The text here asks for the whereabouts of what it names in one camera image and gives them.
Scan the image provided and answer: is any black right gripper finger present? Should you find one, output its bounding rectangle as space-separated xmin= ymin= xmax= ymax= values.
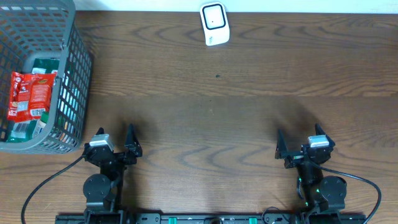
xmin=275 ymin=129 xmax=288 ymax=159
xmin=315 ymin=123 xmax=335 ymax=147

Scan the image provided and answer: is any red snack bag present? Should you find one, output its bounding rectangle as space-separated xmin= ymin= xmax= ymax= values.
xmin=7 ymin=72 xmax=24 ymax=121
xmin=15 ymin=73 xmax=57 ymax=123

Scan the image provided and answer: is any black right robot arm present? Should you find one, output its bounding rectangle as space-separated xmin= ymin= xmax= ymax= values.
xmin=275 ymin=124 xmax=347 ymax=223

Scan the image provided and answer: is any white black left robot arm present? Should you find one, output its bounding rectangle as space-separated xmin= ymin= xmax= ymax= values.
xmin=82 ymin=124 xmax=142 ymax=224

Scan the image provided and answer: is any white barcode scanner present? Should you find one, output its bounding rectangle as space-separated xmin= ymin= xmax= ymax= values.
xmin=200 ymin=2 xmax=230 ymax=46

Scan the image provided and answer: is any green white flat package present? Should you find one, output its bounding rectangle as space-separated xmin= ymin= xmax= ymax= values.
xmin=6 ymin=58 xmax=59 ymax=142

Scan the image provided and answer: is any grey plastic mesh basket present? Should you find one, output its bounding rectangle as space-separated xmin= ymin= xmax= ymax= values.
xmin=1 ymin=0 xmax=92 ymax=154

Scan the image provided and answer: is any right black cable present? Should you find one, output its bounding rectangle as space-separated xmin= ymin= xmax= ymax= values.
xmin=312 ymin=160 xmax=382 ymax=224

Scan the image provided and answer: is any black cable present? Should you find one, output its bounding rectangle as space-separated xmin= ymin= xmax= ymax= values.
xmin=21 ymin=155 xmax=85 ymax=224
xmin=312 ymin=160 xmax=382 ymax=224

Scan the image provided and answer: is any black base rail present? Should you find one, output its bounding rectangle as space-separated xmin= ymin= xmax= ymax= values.
xmin=55 ymin=212 xmax=367 ymax=224

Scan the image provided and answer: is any left black cable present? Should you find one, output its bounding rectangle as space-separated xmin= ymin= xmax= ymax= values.
xmin=21 ymin=155 xmax=85 ymax=224

